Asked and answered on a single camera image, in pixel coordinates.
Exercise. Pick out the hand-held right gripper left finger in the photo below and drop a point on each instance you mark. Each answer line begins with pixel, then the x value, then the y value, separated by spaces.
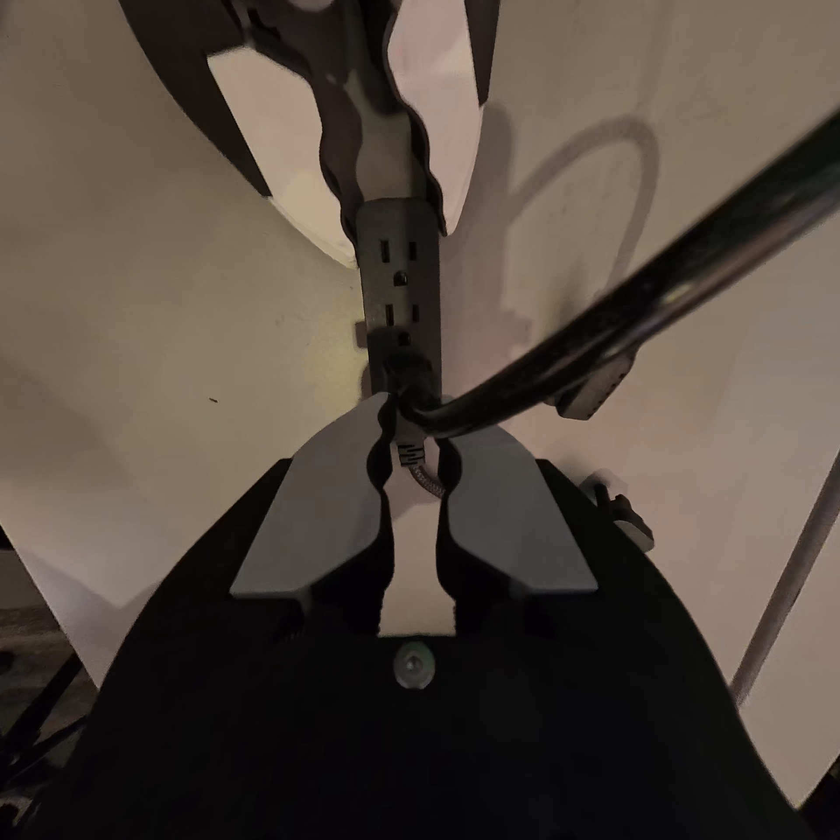
pixel 315 525

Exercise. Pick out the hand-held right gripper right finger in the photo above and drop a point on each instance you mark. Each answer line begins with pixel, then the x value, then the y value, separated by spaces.
pixel 518 518

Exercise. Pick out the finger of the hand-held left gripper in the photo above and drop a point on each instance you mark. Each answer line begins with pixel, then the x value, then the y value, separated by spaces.
pixel 275 144
pixel 446 98

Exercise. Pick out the black power strip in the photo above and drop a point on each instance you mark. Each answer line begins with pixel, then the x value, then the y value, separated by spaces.
pixel 371 289

